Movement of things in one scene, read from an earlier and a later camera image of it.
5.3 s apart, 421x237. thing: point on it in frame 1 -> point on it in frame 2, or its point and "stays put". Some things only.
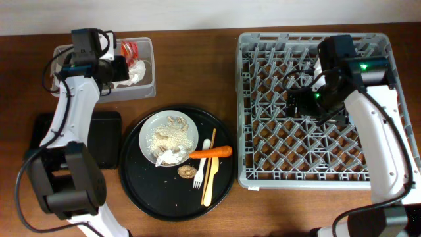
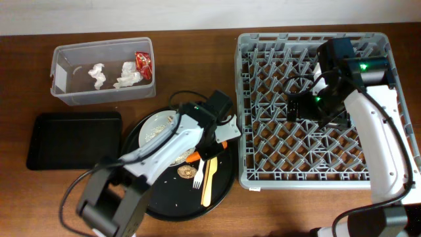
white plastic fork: [198, 176] stays put
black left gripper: [122, 71] -> [211, 153]
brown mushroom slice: [187, 171] stays put
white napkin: [137, 70] stays put
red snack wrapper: [130, 50] -> [143, 64]
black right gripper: [339, 116] stays put
